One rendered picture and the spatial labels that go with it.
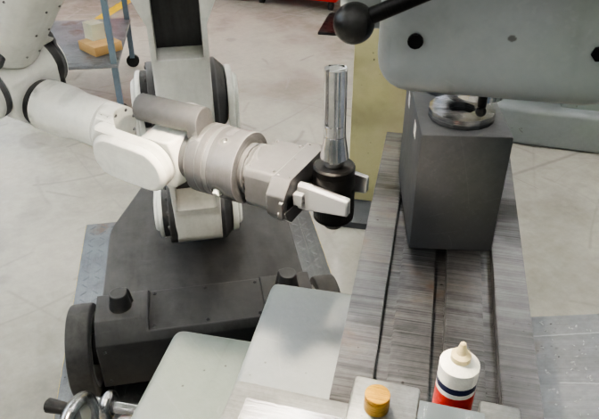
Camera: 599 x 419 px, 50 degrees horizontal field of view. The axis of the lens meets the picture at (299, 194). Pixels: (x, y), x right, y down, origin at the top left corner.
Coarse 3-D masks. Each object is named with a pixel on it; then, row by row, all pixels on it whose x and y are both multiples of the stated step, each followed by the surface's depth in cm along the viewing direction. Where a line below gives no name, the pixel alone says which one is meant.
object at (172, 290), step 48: (144, 192) 178; (144, 240) 159; (240, 240) 159; (288, 240) 159; (144, 288) 144; (192, 288) 141; (240, 288) 141; (96, 336) 128; (144, 336) 129; (240, 336) 133
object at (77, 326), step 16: (80, 304) 137; (80, 320) 131; (64, 336) 129; (80, 336) 129; (64, 352) 128; (80, 352) 128; (80, 368) 128; (96, 368) 142; (80, 384) 129; (96, 384) 132
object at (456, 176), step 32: (416, 96) 93; (448, 96) 90; (416, 128) 88; (448, 128) 85; (480, 128) 84; (416, 160) 87; (448, 160) 85; (480, 160) 85; (416, 192) 88; (448, 192) 88; (480, 192) 87; (416, 224) 91; (448, 224) 90; (480, 224) 90
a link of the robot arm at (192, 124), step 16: (144, 96) 78; (144, 112) 77; (160, 112) 76; (176, 112) 75; (192, 112) 75; (208, 112) 76; (160, 128) 79; (176, 128) 77; (192, 128) 75; (208, 128) 76; (160, 144) 77; (176, 144) 77; (192, 144) 75; (176, 160) 77; (192, 160) 75; (176, 176) 79; (192, 176) 76
